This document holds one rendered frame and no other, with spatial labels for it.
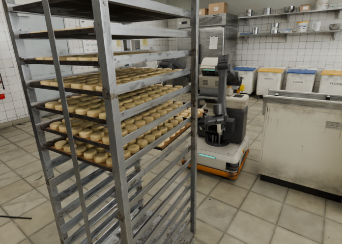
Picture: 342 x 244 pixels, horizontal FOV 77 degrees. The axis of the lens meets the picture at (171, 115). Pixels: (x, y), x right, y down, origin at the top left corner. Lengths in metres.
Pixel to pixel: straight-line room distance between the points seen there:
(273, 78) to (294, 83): 0.46
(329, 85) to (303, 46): 1.21
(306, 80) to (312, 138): 3.43
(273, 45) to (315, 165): 4.38
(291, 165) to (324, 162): 0.26
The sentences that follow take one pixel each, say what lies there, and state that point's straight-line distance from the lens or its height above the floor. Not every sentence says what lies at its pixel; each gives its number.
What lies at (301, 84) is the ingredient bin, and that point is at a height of 0.45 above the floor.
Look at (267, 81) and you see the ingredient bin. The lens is 5.69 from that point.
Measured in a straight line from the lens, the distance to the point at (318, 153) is 2.27.
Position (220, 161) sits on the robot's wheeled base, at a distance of 2.29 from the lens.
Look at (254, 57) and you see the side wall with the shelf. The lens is 6.40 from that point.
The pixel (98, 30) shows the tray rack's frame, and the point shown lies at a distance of 0.64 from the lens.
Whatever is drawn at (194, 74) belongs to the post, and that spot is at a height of 1.21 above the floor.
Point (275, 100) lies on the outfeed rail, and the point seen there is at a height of 0.87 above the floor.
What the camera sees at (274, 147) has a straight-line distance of 2.29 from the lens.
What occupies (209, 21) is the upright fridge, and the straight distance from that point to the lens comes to 5.96.
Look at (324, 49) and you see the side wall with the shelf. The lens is 6.15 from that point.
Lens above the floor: 1.36
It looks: 18 degrees down
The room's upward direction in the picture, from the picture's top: 2 degrees counter-clockwise
